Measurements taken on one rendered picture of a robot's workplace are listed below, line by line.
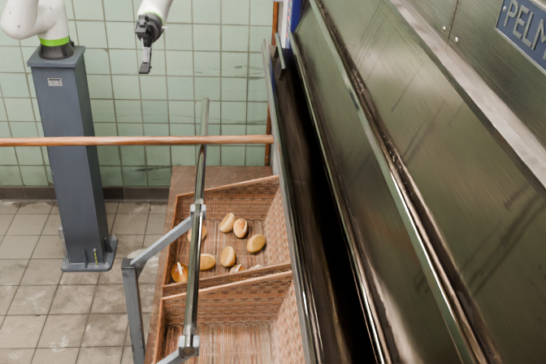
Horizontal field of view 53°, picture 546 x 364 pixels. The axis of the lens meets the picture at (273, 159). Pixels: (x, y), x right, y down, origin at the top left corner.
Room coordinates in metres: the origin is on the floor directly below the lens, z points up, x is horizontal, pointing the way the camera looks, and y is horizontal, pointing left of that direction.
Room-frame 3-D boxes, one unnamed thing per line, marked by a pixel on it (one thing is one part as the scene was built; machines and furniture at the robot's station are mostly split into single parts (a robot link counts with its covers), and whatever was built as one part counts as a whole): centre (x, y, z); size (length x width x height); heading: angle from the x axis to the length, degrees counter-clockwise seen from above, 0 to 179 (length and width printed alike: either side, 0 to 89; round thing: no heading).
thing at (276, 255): (1.67, 0.15, 0.72); 0.56 x 0.49 x 0.28; 5
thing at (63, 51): (2.34, 1.00, 1.23); 0.26 x 0.15 x 0.06; 6
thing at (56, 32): (2.27, 0.99, 1.36); 0.16 x 0.13 x 0.19; 154
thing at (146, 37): (1.82, 0.46, 1.49); 0.09 x 0.07 x 0.08; 7
